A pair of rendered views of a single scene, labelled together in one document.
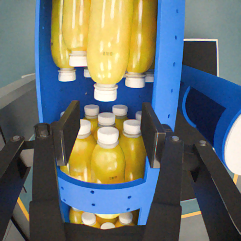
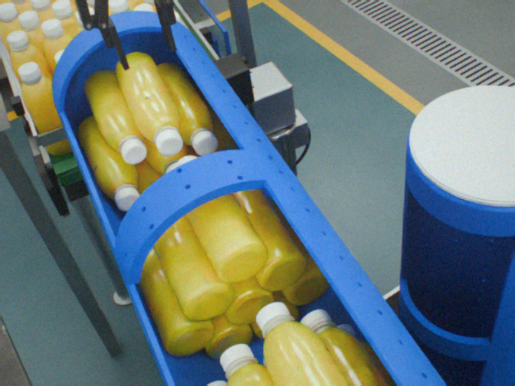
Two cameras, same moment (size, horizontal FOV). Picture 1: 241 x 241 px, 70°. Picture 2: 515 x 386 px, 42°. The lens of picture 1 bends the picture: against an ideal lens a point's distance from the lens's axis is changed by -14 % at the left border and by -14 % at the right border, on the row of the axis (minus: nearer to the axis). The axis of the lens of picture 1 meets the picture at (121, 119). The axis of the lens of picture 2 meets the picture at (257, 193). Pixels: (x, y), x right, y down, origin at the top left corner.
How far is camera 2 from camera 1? 0.93 m
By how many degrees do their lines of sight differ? 63
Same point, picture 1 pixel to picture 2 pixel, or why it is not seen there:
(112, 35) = (148, 84)
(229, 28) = not seen: hidden behind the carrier
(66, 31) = (108, 122)
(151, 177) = (251, 148)
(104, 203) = (200, 177)
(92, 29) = (129, 94)
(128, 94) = not seen: hidden behind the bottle
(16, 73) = not seen: outside the picture
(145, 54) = (195, 106)
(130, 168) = (244, 201)
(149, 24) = (186, 87)
